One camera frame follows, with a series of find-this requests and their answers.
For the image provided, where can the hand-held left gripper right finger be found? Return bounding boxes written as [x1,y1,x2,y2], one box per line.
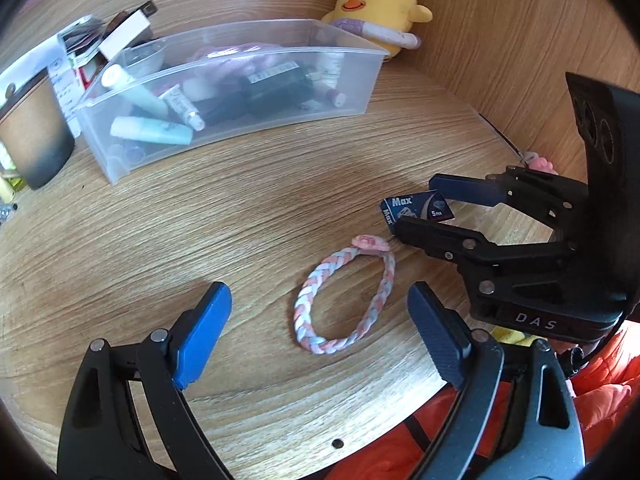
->
[406,281,586,480]

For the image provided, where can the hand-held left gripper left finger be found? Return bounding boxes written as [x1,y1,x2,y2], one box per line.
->
[56,281,233,480]

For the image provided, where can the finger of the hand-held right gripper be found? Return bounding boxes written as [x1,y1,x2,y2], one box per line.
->
[429,166,591,241]
[394,216,576,271]

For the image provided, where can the blue razor blade box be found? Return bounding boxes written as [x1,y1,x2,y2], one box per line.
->
[379,190,455,233]

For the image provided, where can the braided pastel hair tie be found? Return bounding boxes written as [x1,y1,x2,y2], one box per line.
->
[293,233,397,356]

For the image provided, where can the clear plastic storage box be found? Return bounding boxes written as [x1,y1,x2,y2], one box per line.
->
[75,18,390,186]

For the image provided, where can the pink paw toy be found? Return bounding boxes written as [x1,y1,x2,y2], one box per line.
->
[522,150,560,176]

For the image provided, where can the orange jacket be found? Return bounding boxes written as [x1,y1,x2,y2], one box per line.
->
[325,310,640,480]

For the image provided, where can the small white bottle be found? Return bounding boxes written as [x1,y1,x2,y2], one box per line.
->
[315,52,346,88]

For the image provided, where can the yellow chick plush toy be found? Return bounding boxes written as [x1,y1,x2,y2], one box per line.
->
[320,0,433,61]

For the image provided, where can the dark cylindrical bottle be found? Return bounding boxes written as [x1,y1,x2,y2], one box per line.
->
[239,62,321,116]

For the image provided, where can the teal cosmetic tube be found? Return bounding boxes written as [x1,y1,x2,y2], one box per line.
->
[110,116,194,146]

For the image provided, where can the small white cosmetic tube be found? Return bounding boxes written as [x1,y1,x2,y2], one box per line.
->
[161,85,207,131]

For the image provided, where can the black and silver tube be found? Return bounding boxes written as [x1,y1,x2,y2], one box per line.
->
[192,92,251,126]

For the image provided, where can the small yellow item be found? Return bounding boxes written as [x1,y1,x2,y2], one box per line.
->
[0,175,26,202]

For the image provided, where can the mint tube with white cap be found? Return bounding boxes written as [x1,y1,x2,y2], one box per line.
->
[101,64,168,117]

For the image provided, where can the brown paper cup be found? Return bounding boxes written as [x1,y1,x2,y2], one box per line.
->
[0,72,77,191]

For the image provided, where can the red and white carton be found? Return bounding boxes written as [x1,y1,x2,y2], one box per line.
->
[50,52,101,138]

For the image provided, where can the white cardboard box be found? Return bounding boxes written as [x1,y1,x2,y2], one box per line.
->
[97,7,153,61]

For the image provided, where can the stack of booklets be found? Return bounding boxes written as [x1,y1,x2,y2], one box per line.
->
[57,15,108,53]

